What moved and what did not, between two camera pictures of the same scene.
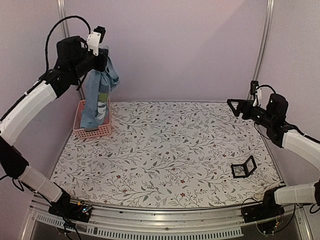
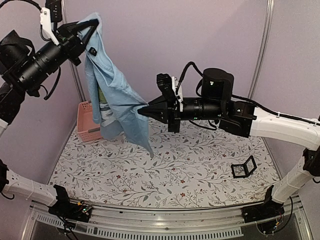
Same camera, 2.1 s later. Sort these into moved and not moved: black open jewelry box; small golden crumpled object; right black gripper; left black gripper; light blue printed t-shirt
Moved: left black gripper; right black gripper; light blue printed t-shirt
Not moved: black open jewelry box; small golden crumpled object
